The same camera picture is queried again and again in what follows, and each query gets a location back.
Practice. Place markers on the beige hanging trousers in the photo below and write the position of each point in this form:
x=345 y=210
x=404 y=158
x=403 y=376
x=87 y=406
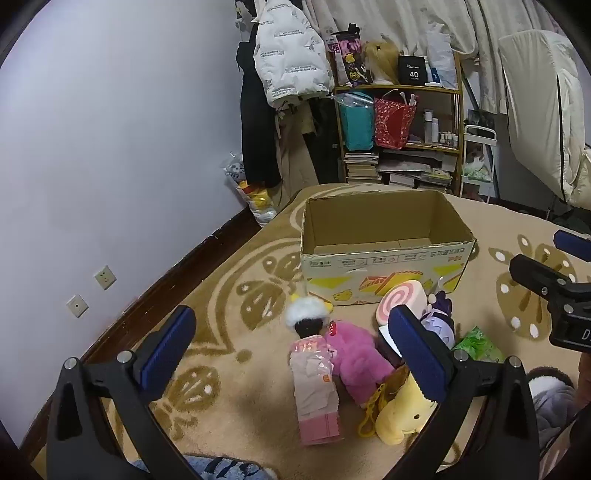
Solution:
x=295 y=157

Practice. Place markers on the white puffer jacket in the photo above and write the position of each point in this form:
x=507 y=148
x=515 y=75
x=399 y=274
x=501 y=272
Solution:
x=291 y=55

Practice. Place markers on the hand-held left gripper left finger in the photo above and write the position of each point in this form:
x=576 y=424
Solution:
x=168 y=350

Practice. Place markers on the yellow plush toy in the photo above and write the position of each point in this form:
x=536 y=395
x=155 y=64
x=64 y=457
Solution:
x=401 y=410

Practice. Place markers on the pink swirl roll plush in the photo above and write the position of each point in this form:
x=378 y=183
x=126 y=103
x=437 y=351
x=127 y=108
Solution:
x=401 y=297

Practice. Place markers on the brown fuzzy slipper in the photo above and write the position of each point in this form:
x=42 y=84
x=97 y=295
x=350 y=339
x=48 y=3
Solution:
x=549 y=376

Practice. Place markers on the blue patterned cloth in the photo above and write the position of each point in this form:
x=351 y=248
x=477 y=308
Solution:
x=221 y=468

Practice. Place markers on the black hanging garment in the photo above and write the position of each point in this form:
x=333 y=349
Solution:
x=325 y=147

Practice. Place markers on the row of small bottles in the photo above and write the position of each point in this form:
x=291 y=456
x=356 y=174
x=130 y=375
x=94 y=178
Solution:
x=449 y=139

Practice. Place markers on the pile of magazines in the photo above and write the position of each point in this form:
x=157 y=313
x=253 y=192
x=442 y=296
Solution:
x=415 y=170

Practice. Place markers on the white bottles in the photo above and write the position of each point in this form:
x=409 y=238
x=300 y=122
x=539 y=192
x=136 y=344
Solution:
x=429 y=127

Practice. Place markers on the clear plastic bag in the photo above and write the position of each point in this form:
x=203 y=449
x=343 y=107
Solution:
x=256 y=203

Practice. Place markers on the white plastic bag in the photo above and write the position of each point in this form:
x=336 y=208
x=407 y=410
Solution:
x=441 y=55

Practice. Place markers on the teal bag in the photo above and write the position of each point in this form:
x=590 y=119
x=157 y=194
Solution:
x=358 y=124

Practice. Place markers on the white curtain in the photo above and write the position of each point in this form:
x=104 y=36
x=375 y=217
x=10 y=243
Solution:
x=392 y=18

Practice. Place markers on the pink plush bear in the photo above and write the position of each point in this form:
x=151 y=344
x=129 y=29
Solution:
x=355 y=360

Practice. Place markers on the red patterned gift bag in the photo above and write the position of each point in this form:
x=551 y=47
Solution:
x=392 y=122

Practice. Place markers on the beige patterned rug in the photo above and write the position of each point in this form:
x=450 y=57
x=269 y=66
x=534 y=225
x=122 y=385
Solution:
x=231 y=415

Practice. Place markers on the wooden shelf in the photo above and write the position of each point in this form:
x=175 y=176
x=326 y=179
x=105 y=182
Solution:
x=401 y=87

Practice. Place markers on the white trolley cart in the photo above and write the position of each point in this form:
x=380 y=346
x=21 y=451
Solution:
x=480 y=134

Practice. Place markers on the green packet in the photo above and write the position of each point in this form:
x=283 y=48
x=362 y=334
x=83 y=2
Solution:
x=478 y=346

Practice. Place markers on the blonde wig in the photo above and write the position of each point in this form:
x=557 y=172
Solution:
x=383 y=60

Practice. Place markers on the white wall socket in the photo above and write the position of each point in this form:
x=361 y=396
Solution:
x=105 y=277
x=76 y=305

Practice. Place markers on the black hanging coat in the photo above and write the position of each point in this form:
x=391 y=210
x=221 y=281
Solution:
x=258 y=138

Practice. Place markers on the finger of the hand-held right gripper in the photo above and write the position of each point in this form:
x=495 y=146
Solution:
x=535 y=274
x=572 y=243

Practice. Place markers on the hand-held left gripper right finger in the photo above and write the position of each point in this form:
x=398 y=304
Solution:
x=415 y=350

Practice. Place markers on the stack of books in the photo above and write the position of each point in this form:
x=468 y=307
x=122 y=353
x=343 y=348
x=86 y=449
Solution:
x=360 y=166

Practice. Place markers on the small black white box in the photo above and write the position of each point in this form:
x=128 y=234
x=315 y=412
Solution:
x=387 y=348

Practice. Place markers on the pink black printed bag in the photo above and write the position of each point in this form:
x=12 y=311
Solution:
x=348 y=55

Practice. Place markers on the purple plush doll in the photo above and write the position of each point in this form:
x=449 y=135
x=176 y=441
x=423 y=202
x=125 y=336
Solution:
x=436 y=323

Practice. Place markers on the cardboard box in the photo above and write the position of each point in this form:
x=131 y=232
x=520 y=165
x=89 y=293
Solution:
x=388 y=272

